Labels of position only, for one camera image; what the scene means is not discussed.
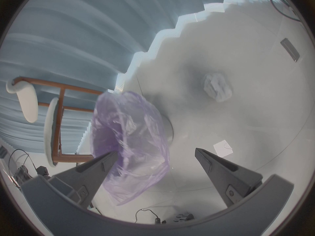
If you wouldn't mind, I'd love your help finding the purple plastic bag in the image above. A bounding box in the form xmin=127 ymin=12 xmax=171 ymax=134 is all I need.
xmin=90 ymin=90 xmax=171 ymax=207

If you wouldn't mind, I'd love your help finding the crumpled white paper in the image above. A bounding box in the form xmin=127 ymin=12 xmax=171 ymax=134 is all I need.
xmin=203 ymin=72 xmax=233 ymax=103

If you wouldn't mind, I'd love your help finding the white trash bin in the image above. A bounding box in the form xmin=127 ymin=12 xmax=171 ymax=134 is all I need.
xmin=160 ymin=114 xmax=176 ymax=144

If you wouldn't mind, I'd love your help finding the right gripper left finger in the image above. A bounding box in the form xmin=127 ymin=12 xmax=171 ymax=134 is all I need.
xmin=50 ymin=151 xmax=118 ymax=209

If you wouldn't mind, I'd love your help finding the pale blue curtain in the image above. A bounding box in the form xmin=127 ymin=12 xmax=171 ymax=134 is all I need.
xmin=0 ymin=0 xmax=280 ymax=157

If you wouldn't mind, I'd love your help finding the black cable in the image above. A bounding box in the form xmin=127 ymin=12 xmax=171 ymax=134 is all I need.
xmin=135 ymin=208 xmax=160 ymax=224
xmin=9 ymin=148 xmax=33 ymax=181
xmin=267 ymin=0 xmax=302 ymax=22

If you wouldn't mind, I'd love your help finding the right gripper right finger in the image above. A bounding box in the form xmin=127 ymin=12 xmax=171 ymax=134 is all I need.
xmin=195 ymin=148 xmax=264 ymax=208

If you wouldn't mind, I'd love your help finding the white cushioned wooden chair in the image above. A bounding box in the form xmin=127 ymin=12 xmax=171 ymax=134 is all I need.
xmin=5 ymin=76 xmax=104 ymax=168

